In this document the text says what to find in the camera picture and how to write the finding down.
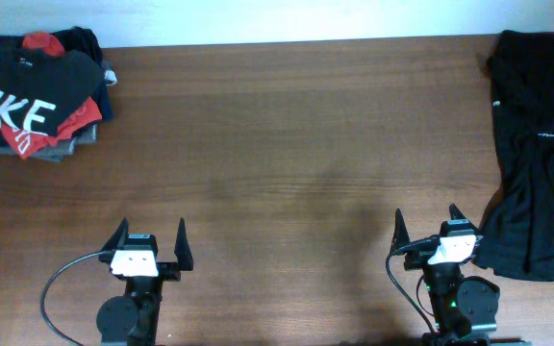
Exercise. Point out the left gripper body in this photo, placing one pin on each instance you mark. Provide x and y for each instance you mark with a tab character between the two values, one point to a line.
168	271

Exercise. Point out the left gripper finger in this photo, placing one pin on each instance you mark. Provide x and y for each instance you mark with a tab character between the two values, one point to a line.
182	249
117	240

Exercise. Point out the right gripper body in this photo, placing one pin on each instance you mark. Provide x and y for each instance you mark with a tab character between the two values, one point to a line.
416	259

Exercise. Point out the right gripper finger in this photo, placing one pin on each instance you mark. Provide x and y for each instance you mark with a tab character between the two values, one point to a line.
400	236
456	216

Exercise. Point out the black Sydrogen t-shirt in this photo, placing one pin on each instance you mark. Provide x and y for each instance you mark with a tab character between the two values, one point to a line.
518	234

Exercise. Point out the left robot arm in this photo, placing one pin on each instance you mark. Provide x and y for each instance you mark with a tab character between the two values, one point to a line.
131	319

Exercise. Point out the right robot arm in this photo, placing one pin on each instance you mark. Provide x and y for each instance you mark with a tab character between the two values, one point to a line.
463	308

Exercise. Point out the grey folded t-shirt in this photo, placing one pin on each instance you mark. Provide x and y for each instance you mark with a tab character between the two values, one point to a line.
66	148

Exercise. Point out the red folded t-shirt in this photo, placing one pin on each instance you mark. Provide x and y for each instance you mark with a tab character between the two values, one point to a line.
26	143

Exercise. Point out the navy folded t-shirt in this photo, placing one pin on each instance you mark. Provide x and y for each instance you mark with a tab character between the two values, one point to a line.
82	40

